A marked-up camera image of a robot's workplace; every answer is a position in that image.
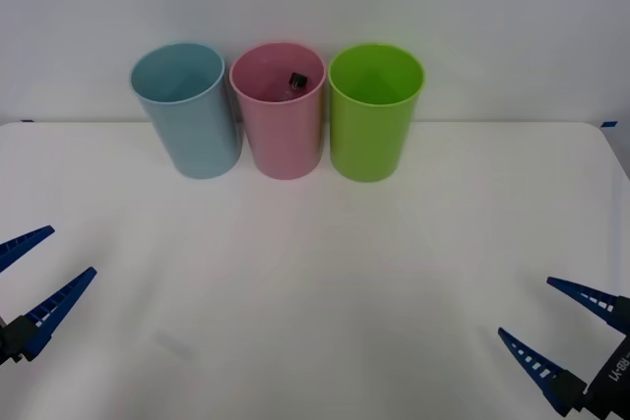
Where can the pink plastic bin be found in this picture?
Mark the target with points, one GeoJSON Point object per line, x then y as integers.
{"type": "Point", "coordinates": [288, 139]}

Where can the dark drink bottle black cap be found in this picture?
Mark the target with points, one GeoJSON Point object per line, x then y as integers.
{"type": "Point", "coordinates": [296, 80]}

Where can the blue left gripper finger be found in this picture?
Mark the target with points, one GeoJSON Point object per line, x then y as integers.
{"type": "Point", "coordinates": [54, 304]}
{"type": "Point", "coordinates": [24, 243]}

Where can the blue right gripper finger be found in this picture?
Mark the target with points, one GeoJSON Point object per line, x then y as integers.
{"type": "Point", "coordinates": [536, 366]}
{"type": "Point", "coordinates": [585, 293]}

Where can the green plastic bin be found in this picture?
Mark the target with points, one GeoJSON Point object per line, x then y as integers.
{"type": "Point", "coordinates": [376, 139]}

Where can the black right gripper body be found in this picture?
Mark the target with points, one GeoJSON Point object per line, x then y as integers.
{"type": "Point", "coordinates": [614, 373]}

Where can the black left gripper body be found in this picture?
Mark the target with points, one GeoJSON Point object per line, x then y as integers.
{"type": "Point", "coordinates": [4, 343]}

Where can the pale blue plastic bin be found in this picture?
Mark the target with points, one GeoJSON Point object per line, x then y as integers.
{"type": "Point", "coordinates": [189, 110]}

